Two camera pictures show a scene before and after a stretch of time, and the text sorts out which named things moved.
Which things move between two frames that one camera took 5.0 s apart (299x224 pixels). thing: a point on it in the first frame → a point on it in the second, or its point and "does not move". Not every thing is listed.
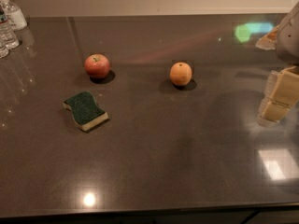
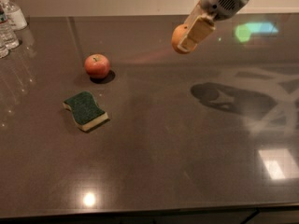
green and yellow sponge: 85,110 does not move
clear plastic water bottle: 8,39 does not move
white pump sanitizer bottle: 15,15 does not move
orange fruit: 180,73 → 176,37
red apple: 97,66 does not move
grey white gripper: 289,39 → 221,4
